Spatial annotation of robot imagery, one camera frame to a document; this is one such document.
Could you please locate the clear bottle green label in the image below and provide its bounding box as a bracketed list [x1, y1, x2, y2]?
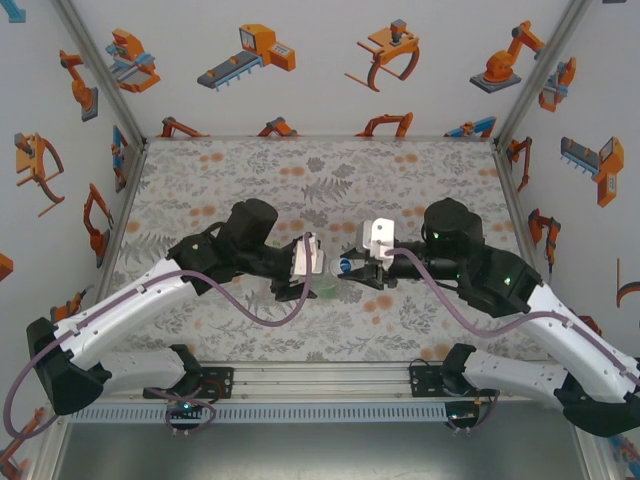
[317, 274, 341, 305]

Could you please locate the floral patterned tablecloth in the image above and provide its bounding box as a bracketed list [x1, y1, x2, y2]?
[107, 138, 561, 364]

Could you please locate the small controller board green light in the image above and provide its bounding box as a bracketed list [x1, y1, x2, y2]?
[166, 399, 207, 424]
[446, 408, 482, 426]

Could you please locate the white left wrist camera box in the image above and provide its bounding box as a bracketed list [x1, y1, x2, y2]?
[291, 232, 324, 276]

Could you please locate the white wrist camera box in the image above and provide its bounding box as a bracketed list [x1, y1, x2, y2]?
[355, 217, 397, 262]
[291, 232, 324, 276]

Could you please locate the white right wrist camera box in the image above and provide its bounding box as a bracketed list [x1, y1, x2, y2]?
[355, 217, 397, 262]

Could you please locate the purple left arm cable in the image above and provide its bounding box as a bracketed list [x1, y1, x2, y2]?
[2, 230, 316, 441]

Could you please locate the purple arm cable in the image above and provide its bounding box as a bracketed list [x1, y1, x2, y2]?
[2, 230, 316, 441]
[387, 248, 640, 389]

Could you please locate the aluminium frame bar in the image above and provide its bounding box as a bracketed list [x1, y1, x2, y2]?
[492, 141, 624, 480]
[27, 141, 150, 480]
[49, 0, 150, 151]
[492, 0, 596, 151]

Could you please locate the wide aluminium extrusion rail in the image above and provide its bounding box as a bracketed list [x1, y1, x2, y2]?
[107, 360, 551, 404]

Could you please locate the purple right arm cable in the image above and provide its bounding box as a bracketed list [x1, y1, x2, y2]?
[387, 248, 640, 389]

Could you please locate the grey slotted cable duct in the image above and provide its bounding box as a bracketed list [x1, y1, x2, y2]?
[67, 403, 449, 425]

